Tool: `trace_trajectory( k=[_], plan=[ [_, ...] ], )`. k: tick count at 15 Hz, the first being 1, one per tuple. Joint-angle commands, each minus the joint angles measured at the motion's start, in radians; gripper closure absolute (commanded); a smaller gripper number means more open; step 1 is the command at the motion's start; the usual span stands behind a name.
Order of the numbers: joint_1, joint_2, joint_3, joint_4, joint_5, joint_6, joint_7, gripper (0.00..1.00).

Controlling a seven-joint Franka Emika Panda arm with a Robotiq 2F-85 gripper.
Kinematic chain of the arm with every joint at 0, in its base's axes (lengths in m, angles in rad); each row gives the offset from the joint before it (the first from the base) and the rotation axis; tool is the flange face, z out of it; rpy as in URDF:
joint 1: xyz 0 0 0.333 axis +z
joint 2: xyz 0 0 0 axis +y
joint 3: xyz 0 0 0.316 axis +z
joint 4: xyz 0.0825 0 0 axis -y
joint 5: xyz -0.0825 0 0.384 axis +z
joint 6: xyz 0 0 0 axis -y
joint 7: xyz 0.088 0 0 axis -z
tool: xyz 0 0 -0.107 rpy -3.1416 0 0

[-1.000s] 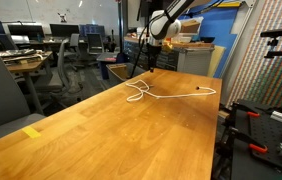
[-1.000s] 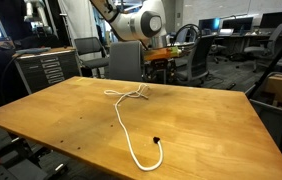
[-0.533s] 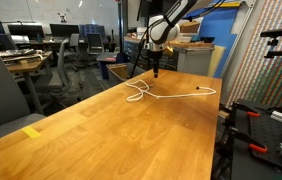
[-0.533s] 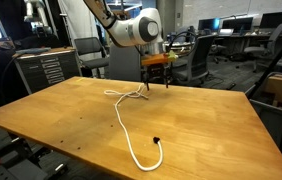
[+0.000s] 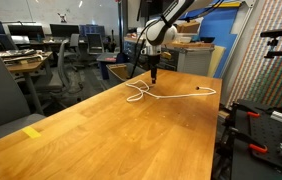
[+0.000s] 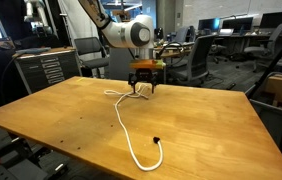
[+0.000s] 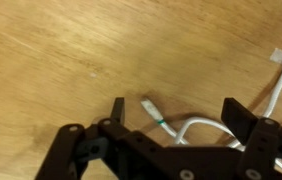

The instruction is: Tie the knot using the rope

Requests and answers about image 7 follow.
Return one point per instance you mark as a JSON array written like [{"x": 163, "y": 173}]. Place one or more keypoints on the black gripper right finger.
[{"x": 261, "y": 146}]

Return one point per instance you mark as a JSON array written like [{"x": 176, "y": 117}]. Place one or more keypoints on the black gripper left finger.
[{"x": 61, "y": 146}]

